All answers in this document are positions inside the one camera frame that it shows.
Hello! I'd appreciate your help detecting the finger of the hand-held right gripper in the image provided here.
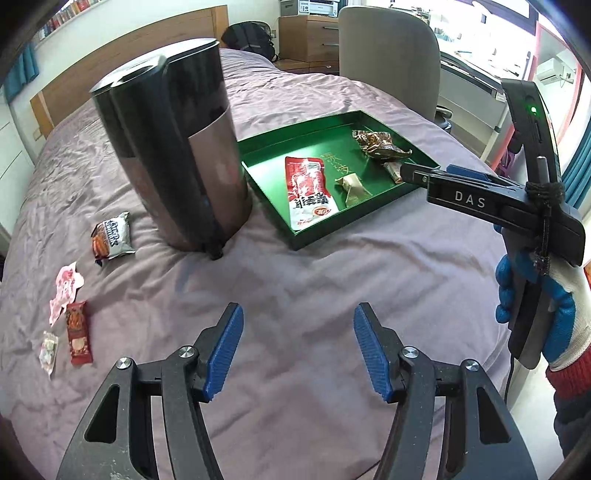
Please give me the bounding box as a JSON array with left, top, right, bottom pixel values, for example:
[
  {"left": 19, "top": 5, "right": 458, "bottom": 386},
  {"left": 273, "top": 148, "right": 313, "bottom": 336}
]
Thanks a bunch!
[
  {"left": 400, "top": 162, "right": 446, "bottom": 188},
  {"left": 445, "top": 165, "right": 525, "bottom": 190}
]

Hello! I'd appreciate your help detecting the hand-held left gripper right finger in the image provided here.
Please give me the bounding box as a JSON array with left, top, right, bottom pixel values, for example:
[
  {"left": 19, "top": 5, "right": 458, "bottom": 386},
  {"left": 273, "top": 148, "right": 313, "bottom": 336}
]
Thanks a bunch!
[{"left": 353, "top": 302, "right": 539, "bottom": 480}]

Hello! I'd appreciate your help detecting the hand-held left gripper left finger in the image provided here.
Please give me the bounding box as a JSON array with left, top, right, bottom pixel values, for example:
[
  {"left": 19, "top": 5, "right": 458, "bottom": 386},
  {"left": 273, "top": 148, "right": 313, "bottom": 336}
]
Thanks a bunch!
[{"left": 56, "top": 302, "right": 245, "bottom": 480}]

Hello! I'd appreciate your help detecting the clear orange-edged biscuit packet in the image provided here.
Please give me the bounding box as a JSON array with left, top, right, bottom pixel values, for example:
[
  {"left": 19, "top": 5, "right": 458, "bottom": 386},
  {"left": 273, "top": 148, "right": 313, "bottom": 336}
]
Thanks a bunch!
[{"left": 384, "top": 161, "right": 408, "bottom": 186}]

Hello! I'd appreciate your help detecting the brown snack packet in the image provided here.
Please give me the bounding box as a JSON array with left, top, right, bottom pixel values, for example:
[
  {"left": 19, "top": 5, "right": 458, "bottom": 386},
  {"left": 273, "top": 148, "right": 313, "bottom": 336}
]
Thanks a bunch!
[{"left": 353, "top": 130, "right": 413, "bottom": 161}]

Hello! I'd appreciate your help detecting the green tray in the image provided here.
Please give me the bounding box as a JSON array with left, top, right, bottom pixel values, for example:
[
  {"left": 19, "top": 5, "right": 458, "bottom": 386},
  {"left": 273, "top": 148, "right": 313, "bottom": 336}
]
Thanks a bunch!
[{"left": 236, "top": 109, "right": 441, "bottom": 251}]

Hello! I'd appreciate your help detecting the olive green snack packet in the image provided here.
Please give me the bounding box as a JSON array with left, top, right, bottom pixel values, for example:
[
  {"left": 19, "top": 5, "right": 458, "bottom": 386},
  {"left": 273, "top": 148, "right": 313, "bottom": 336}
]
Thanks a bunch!
[{"left": 335, "top": 173, "right": 366, "bottom": 207}]

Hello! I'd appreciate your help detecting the red and white snack packet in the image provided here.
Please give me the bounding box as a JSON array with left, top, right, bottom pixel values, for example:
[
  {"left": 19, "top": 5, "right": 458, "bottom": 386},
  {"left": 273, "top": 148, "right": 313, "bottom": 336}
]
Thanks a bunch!
[{"left": 284, "top": 157, "right": 340, "bottom": 232}]

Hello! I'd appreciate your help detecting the dark red noodle snack packet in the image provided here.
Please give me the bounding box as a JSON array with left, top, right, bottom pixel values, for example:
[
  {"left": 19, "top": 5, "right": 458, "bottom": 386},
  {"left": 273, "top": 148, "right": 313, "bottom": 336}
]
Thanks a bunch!
[{"left": 65, "top": 301, "right": 94, "bottom": 367}]

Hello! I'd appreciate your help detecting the dark blue and white snack packet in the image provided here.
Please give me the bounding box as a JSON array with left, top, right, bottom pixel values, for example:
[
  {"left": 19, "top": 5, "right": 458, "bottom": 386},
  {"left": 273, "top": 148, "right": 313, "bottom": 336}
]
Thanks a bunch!
[{"left": 91, "top": 211, "right": 136, "bottom": 267}]

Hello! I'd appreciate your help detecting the small white and green snack packet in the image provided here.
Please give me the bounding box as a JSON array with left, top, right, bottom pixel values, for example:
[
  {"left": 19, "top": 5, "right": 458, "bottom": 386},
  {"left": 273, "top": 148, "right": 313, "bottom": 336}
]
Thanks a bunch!
[{"left": 39, "top": 330, "right": 60, "bottom": 379}]

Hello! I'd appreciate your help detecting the person's right forearm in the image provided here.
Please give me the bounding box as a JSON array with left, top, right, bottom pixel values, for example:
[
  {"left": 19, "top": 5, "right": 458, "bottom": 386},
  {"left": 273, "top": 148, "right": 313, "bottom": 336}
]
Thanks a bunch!
[{"left": 547, "top": 353, "right": 591, "bottom": 462}]

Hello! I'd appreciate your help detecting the person's right hand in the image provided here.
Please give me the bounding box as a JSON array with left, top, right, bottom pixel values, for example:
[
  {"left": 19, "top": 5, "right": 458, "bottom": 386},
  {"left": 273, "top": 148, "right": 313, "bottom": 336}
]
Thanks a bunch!
[{"left": 496, "top": 251, "right": 591, "bottom": 368}]

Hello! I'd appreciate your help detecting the white desk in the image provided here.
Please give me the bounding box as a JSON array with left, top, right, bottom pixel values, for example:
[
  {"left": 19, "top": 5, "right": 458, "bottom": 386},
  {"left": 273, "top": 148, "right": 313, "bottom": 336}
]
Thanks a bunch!
[{"left": 438, "top": 44, "right": 511, "bottom": 155}]

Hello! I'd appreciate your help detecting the teal curtain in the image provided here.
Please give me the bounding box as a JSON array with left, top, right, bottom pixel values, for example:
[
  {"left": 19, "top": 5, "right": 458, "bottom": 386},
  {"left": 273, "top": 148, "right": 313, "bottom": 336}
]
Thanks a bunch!
[
  {"left": 560, "top": 133, "right": 591, "bottom": 209},
  {"left": 4, "top": 45, "right": 40, "bottom": 99}
]

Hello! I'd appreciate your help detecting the grey chair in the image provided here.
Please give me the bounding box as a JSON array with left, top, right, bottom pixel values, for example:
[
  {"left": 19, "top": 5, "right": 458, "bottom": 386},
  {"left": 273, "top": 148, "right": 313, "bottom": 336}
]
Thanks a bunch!
[{"left": 338, "top": 6, "right": 456, "bottom": 136}]

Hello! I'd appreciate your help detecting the white air conditioner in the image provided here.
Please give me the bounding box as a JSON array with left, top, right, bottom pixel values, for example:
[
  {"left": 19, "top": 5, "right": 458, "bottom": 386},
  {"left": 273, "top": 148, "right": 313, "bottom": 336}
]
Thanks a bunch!
[{"left": 537, "top": 57, "right": 576, "bottom": 85}]

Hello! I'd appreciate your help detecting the wooden nightstand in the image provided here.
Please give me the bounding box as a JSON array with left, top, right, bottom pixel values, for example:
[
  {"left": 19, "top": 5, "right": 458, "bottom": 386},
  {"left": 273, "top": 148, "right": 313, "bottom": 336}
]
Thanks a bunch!
[{"left": 278, "top": 16, "right": 343, "bottom": 75}]

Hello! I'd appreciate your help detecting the white printer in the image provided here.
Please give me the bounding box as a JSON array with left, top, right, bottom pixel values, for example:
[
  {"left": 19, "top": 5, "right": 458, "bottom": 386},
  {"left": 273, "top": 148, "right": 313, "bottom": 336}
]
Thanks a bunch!
[{"left": 279, "top": 0, "right": 343, "bottom": 18}]

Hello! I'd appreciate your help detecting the black and copper electric kettle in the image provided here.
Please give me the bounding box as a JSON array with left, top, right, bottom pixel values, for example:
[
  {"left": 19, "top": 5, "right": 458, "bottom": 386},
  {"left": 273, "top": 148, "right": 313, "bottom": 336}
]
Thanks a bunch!
[{"left": 90, "top": 38, "right": 254, "bottom": 262}]

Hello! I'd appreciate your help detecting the black backpack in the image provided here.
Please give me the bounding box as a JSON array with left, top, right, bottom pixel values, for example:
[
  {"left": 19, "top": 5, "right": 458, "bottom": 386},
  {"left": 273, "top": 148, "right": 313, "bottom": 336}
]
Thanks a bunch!
[{"left": 221, "top": 21, "right": 278, "bottom": 64}]

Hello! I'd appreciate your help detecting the white wardrobe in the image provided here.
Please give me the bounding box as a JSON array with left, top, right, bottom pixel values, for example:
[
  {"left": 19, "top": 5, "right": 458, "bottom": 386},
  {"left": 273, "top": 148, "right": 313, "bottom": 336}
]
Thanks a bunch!
[{"left": 0, "top": 99, "right": 36, "bottom": 243}]

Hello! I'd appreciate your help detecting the wooden headboard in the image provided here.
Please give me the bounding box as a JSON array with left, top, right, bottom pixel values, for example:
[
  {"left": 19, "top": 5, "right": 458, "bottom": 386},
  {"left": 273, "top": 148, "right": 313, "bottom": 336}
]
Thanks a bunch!
[{"left": 30, "top": 6, "right": 230, "bottom": 136}]

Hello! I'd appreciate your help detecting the row of books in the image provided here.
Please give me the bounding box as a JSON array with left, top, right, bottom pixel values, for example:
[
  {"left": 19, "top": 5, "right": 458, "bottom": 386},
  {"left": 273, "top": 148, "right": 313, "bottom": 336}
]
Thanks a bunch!
[{"left": 36, "top": 0, "right": 108, "bottom": 41}]

